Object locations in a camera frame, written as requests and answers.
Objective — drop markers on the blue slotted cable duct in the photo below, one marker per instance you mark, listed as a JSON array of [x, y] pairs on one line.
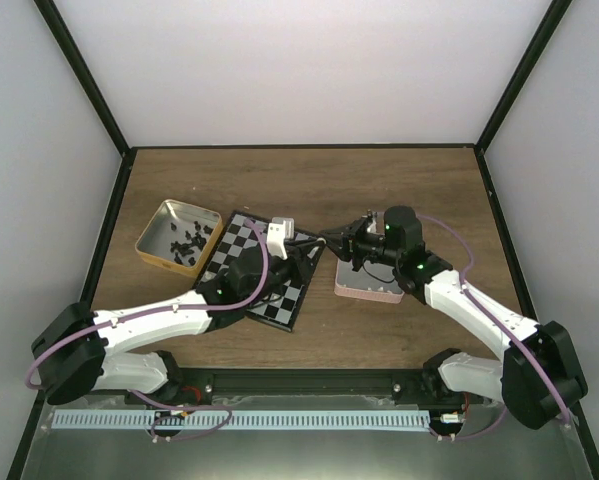
[[416, 421]]

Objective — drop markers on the black frame post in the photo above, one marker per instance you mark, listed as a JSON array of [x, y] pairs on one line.
[[71, 52], [540, 40]]

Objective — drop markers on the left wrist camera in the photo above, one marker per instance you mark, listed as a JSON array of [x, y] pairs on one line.
[[279, 231]]

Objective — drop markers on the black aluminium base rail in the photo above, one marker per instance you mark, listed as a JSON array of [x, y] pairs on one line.
[[423, 387]]

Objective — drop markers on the yellow tin tray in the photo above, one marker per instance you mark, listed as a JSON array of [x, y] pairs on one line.
[[166, 225]]

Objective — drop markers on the black and silver chessboard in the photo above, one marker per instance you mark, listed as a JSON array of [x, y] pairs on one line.
[[234, 272]]

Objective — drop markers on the left black frame post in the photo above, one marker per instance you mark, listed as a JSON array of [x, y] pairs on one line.
[[71, 52]]

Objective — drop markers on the black chess pieces pile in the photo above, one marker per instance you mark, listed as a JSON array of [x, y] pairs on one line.
[[196, 238]]

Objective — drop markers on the pink tin tray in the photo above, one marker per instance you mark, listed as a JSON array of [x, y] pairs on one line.
[[373, 282]]

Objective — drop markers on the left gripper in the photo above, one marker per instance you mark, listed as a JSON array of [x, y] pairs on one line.
[[299, 255]]

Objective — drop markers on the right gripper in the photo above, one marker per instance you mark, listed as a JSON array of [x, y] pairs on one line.
[[349, 243]]

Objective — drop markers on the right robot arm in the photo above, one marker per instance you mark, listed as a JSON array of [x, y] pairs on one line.
[[517, 342]]

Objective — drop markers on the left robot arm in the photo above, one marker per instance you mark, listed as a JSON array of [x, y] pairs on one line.
[[83, 351]]

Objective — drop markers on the right black frame post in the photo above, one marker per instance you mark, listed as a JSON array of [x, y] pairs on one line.
[[540, 40]]

